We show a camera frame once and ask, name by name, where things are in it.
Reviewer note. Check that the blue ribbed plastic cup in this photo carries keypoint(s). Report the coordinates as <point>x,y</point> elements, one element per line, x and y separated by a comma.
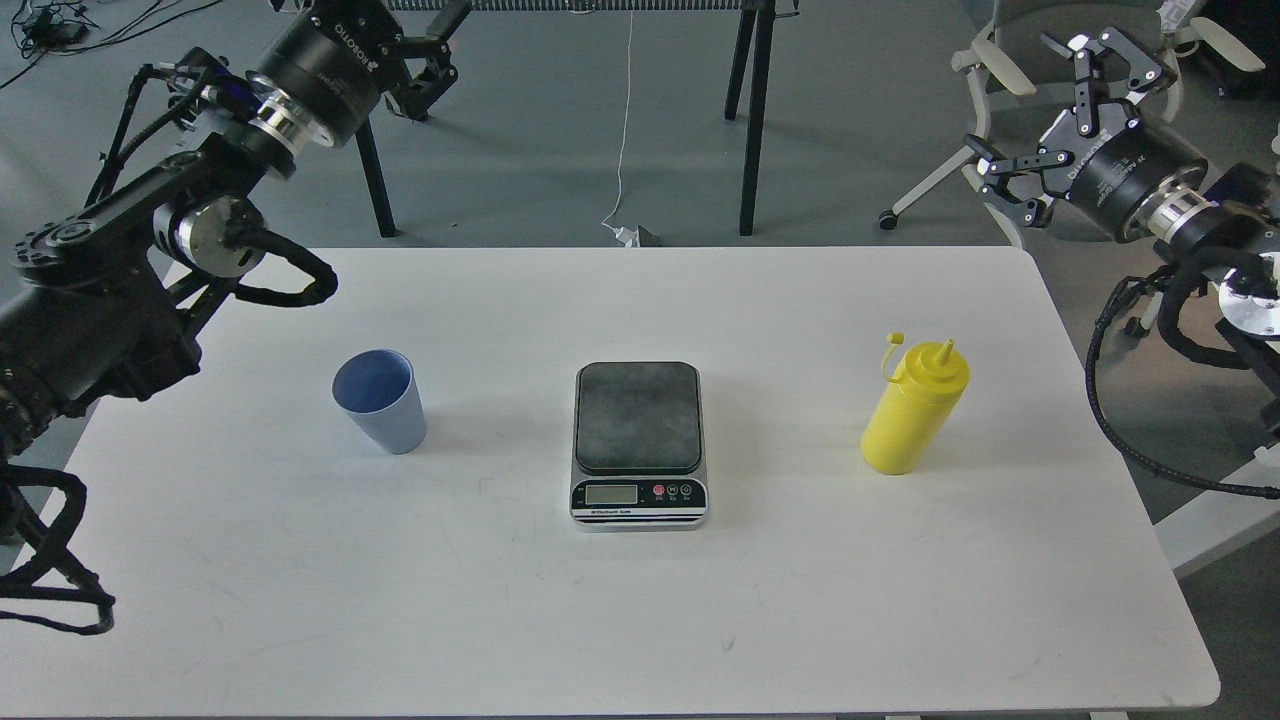
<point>377,390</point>

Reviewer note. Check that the grey office chair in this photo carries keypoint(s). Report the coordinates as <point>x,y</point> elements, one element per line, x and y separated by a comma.
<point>1007,57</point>

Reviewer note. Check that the digital kitchen scale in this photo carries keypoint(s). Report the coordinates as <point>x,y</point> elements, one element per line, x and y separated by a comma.
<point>638,458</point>

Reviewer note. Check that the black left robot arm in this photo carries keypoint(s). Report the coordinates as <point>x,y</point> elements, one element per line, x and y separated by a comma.
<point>116,294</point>

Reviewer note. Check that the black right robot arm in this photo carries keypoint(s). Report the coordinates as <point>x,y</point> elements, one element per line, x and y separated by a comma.
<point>1215,292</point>

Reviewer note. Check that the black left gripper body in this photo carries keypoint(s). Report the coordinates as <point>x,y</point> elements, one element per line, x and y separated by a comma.
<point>329,59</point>

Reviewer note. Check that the black metal table frame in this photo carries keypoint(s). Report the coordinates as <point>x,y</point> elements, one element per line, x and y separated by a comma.
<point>745,90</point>

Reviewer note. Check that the yellow squeeze bottle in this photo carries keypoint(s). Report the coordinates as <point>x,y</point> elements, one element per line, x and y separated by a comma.
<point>919,395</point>

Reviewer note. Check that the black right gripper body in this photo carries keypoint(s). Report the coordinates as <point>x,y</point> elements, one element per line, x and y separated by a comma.
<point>1112,172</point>

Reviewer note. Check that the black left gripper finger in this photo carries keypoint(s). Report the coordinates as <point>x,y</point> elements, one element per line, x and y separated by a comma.
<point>422,71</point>
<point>449,16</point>

